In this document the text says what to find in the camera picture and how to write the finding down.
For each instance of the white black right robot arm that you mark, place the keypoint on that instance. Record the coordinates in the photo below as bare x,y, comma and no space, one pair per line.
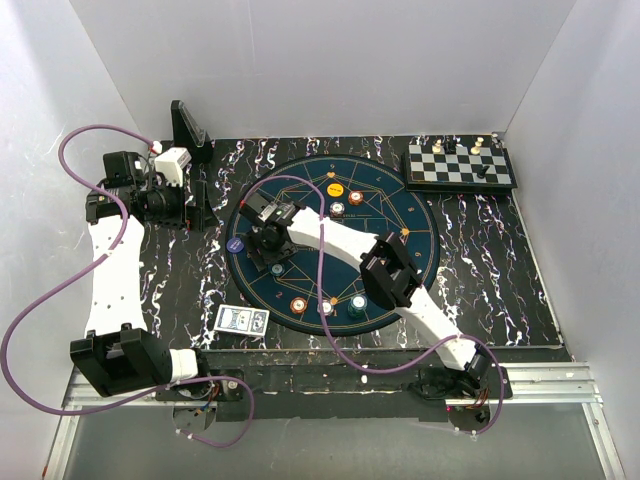
390,278

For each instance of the black white chess board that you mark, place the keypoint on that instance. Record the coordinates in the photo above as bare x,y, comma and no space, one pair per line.
425,171

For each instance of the black chess piece back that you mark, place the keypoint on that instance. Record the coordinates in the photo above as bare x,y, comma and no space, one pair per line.
450,145

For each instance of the orange poker chip stack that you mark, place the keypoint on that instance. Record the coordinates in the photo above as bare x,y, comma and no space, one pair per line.
298,305

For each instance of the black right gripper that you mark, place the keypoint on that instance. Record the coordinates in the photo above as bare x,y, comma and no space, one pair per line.
253,243

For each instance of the yellow big blind button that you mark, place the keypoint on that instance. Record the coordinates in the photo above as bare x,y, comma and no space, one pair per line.
335,190

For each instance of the orange chips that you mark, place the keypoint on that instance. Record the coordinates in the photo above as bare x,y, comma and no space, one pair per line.
355,198

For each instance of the aluminium rail frame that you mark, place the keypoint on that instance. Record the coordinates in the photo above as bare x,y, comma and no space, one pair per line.
327,422

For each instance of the blue white chips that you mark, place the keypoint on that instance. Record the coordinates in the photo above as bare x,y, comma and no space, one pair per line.
337,209

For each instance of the white chess piece right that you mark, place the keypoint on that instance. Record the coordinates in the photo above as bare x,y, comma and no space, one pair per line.
476,149

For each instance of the black card holder stand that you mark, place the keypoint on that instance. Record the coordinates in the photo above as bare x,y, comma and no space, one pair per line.
188,134

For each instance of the purple small blind button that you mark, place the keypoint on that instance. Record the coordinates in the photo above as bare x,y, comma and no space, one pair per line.
235,245

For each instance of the black chess piece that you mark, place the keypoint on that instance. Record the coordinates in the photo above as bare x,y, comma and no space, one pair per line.
450,145
484,170

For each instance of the blue playing card box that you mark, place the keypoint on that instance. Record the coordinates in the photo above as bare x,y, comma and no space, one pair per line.
241,320

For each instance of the black chess piece front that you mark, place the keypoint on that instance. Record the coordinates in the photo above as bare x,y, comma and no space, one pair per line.
484,170

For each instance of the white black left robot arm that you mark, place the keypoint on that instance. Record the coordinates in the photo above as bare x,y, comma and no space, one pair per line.
117,353

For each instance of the green poker chip stack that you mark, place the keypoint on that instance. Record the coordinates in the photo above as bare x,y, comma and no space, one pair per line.
357,306

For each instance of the green chips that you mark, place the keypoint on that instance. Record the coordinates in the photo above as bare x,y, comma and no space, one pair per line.
276,270

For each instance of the blue white poker chip stack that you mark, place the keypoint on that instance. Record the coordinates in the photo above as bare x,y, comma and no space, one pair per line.
326,307

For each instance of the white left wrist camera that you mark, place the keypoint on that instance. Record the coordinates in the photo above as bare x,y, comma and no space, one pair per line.
171,163

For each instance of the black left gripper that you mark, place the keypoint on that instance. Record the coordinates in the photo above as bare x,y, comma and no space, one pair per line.
157,183

